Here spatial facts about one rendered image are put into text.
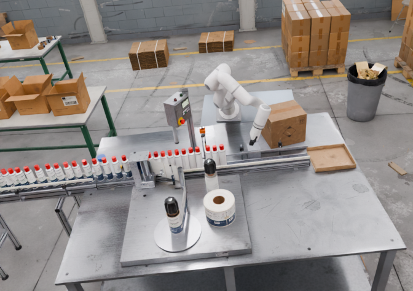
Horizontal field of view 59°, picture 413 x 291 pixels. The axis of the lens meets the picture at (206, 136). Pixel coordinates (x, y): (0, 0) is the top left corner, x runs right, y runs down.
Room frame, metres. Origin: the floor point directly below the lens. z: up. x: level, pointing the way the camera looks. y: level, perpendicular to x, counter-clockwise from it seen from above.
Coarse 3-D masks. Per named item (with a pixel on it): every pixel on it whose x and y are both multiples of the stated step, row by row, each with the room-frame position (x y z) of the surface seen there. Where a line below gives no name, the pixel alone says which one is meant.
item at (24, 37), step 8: (8, 24) 5.97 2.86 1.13; (16, 24) 6.04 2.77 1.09; (24, 24) 6.02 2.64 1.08; (32, 24) 5.92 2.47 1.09; (8, 32) 5.87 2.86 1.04; (16, 32) 6.03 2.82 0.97; (24, 32) 6.01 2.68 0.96; (32, 32) 5.88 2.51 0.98; (8, 40) 5.77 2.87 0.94; (16, 40) 5.74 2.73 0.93; (24, 40) 5.72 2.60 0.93; (32, 40) 5.80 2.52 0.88; (16, 48) 5.76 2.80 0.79; (24, 48) 5.73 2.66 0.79
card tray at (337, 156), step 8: (336, 144) 2.26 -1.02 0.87; (344, 144) 2.24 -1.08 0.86; (312, 152) 2.24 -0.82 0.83; (320, 152) 2.22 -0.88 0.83; (328, 152) 2.21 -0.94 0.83; (336, 152) 2.20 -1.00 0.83; (344, 152) 2.18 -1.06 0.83; (312, 160) 2.14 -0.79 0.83; (320, 160) 2.13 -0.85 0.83; (328, 160) 2.12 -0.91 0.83; (336, 160) 2.10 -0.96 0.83; (344, 160) 2.09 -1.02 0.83; (352, 160) 2.07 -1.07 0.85; (320, 168) 2.01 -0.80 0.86; (328, 168) 2.01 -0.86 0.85; (336, 168) 2.00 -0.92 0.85; (344, 168) 2.00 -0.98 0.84
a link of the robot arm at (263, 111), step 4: (264, 104) 2.19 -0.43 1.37; (260, 108) 2.14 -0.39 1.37; (264, 108) 2.13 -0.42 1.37; (268, 108) 2.14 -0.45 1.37; (260, 112) 2.13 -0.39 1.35; (264, 112) 2.11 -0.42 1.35; (268, 112) 2.11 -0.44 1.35; (256, 116) 2.15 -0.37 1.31; (260, 116) 2.12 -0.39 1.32; (264, 116) 2.11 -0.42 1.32; (268, 116) 2.12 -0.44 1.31; (256, 120) 2.13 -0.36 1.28; (260, 120) 2.11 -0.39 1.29; (264, 120) 2.11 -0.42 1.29; (260, 124) 2.11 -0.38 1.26; (264, 124) 2.12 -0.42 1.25
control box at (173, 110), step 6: (174, 96) 2.28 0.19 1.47; (186, 96) 2.27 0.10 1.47; (168, 102) 2.22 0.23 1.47; (174, 102) 2.21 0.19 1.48; (180, 102) 2.21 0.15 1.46; (168, 108) 2.20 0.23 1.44; (174, 108) 2.17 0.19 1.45; (180, 108) 2.21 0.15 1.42; (168, 114) 2.20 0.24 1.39; (174, 114) 2.17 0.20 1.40; (180, 114) 2.20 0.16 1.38; (186, 114) 2.25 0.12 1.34; (168, 120) 2.21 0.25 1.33; (174, 120) 2.18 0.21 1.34; (174, 126) 2.19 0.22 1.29
